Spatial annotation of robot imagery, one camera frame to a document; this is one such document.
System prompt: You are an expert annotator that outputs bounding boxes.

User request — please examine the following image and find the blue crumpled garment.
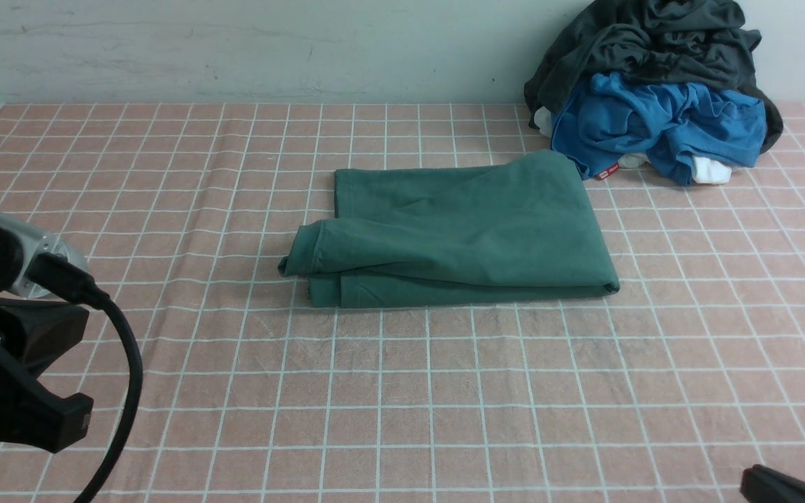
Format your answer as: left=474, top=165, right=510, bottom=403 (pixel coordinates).
left=551, top=73, right=767, bottom=186

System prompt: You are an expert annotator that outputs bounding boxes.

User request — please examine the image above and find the green long-sleeve top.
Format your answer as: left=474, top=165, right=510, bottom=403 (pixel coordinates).
left=277, top=150, right=621, bottom=309

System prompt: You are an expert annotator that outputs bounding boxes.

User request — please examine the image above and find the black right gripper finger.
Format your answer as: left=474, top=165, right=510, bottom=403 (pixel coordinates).
left=740, top=465, right=805, bottom=503

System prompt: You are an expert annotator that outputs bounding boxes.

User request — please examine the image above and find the dark grey crumpled garment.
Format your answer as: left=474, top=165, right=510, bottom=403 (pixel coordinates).
left=523, top=1, right=785, bottom=152

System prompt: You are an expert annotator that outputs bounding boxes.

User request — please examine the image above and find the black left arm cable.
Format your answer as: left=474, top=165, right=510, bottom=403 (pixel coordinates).
left=29, top=255, right=145, bottom=503

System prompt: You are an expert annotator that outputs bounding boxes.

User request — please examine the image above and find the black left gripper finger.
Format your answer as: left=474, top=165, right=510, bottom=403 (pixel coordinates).
left=0, top=298, right=89, bottom=378
left=0, top=354, right=94, bottom=454

